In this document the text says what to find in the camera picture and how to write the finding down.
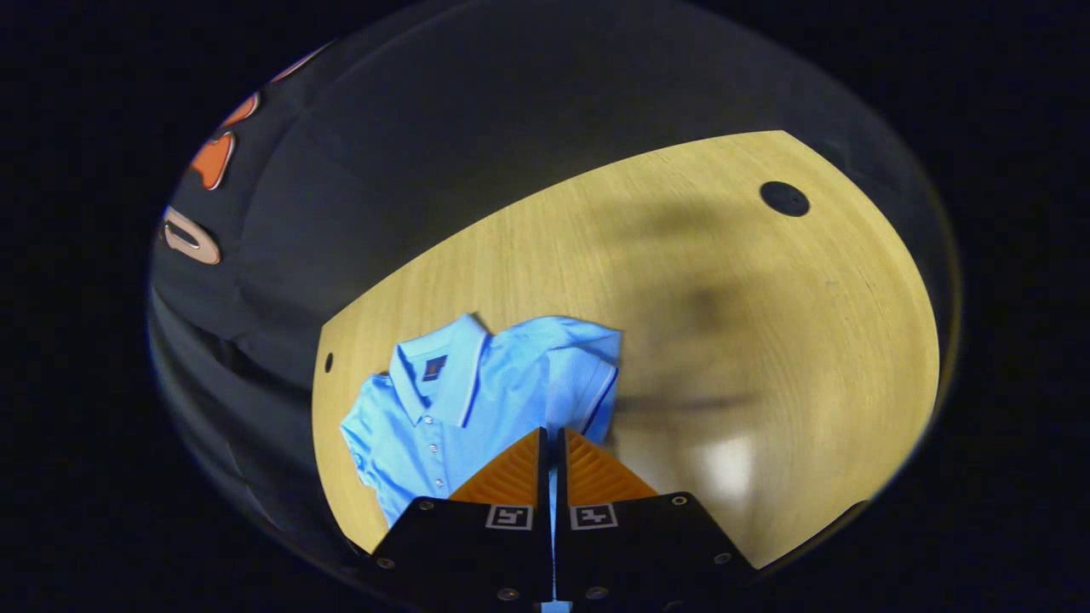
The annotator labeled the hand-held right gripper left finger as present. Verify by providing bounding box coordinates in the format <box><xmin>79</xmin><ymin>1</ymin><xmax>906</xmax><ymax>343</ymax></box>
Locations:
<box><xmin>353</xmin><ymin>427</ymin><xmax>554</xmax><ymax>613</ymax></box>

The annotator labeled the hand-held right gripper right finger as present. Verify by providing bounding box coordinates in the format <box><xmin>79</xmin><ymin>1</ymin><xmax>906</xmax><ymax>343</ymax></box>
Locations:
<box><xmin>555</xmin><ymin>427</ymin><xmax>759</xmax><ymax>613</ymax></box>

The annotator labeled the light blue T-shirt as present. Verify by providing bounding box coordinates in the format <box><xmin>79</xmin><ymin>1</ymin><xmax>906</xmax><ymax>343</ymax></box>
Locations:
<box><xmin>341</xmin><ymin>313</ymin><xmax>623</xmax><ymax>613</ymax></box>

